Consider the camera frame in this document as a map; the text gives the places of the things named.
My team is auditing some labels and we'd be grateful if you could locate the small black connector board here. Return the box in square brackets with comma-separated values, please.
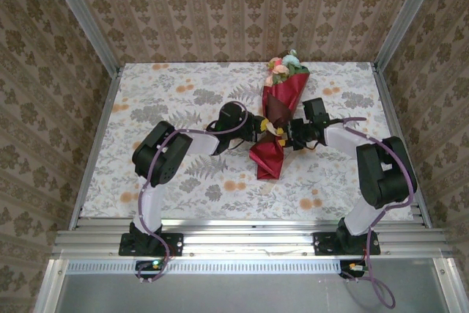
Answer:
[339, 259, 369, 279]
[135, 259, 166, 279]

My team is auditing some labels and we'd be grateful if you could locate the peach fake flower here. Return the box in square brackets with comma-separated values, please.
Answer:
[265, 65, 291, 86]

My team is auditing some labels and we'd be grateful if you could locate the aluminium lower frame bar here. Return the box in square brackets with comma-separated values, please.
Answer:
[432, 257, 467, 313]
[33, 258, 70, 313]

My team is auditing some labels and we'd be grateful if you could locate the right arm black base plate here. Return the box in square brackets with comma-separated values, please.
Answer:
[313, 231, 382, 257]

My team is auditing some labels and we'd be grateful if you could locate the floral tablecloth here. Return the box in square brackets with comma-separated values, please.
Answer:
[80, 62, 415, 222]

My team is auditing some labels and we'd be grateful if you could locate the aluminium mounting rail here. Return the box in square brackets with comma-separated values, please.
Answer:
[51, 227, 455, 259]

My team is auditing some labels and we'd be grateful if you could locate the red wrapping paper sheet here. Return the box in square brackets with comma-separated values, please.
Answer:
[248, 67, 311, 182]

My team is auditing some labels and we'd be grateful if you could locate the grey metal panel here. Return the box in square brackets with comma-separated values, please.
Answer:
[54, 273, 452, 313]

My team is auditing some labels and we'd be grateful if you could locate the aluminium frame post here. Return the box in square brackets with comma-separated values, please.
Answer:
[372, 0, 447, 72]
[42, 0, 125, 74]

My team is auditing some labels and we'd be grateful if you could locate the light blue fake flower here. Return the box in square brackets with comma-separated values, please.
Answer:
[281, 48, 311, 76]

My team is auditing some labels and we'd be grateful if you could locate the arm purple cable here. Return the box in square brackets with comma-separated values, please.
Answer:
[325, 117, 417, 309]
[139, 100, 254, 285]

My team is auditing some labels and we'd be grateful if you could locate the slotted white cable duct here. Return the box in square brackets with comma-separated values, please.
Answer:
[64, 259, 344, 276]

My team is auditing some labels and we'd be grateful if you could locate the aluminium table edge rail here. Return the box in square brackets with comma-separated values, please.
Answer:
[69, 218, 433, 232]

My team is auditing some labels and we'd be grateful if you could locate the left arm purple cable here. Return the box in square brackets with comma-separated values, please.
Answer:
[139, 100, 254, 285]

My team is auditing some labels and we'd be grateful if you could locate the beige ribbon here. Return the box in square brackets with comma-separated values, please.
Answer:
[260, 119, 289, 149]

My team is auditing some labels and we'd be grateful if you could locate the aluminium table side rail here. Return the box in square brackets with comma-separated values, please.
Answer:
[67, 65, 125, 232]
[369, 62, 434, 229]

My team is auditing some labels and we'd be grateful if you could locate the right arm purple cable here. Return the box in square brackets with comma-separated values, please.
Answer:
[325, 117, 417, 309]

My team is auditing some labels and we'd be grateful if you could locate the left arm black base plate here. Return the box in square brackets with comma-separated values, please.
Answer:
[119, 233, 184, 257]

